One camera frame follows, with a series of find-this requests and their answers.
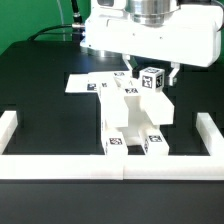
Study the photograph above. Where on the white chair back part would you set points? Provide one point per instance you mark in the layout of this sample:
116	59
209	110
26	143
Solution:
123	99

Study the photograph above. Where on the white chair seat part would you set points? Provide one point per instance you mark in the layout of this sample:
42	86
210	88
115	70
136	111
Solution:
131	133

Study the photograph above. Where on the white chair side bar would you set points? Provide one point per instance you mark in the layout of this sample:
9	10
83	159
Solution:
8	124

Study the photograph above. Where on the white U-shaped fence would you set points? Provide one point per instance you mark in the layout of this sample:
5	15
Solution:
210	167

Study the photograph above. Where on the white base tag plate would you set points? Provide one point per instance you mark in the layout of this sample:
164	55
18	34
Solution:
81	83

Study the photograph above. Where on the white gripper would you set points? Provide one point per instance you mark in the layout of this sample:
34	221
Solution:
168	30

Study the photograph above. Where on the white tagged cube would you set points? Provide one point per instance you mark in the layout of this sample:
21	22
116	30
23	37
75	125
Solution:
152	78

